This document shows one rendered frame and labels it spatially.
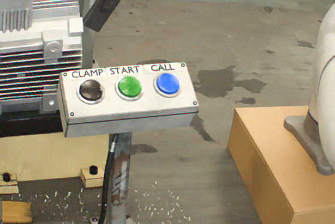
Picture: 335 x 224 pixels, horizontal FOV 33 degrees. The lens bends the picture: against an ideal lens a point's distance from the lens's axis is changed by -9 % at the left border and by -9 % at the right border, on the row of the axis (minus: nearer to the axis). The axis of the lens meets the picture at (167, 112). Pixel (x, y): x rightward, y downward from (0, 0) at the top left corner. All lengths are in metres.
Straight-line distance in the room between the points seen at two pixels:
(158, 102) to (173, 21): 0.92
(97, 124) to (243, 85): 0.68
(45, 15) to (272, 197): 0.46
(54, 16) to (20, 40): 0.07
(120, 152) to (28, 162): 0.23
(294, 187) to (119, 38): 0.77
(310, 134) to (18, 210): 0.51
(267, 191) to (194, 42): 0.68
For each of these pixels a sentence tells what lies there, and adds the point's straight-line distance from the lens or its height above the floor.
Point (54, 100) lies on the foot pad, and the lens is 0.91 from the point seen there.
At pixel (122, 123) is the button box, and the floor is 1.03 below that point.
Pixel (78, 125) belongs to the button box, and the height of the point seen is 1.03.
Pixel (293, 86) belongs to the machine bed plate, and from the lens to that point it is 1.43.
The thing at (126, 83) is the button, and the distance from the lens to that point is 0.75.
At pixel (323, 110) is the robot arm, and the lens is 0.77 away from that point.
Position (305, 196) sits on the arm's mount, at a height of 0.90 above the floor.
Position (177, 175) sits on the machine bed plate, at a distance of 1.06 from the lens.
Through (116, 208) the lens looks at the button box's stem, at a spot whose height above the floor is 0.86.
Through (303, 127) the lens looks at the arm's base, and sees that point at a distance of 1.03.
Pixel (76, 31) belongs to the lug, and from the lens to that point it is 0.88.
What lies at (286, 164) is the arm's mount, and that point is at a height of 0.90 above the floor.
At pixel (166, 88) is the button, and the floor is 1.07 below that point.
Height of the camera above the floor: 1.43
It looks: 31 degrees down
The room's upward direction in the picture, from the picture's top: 7 degrees clockwise
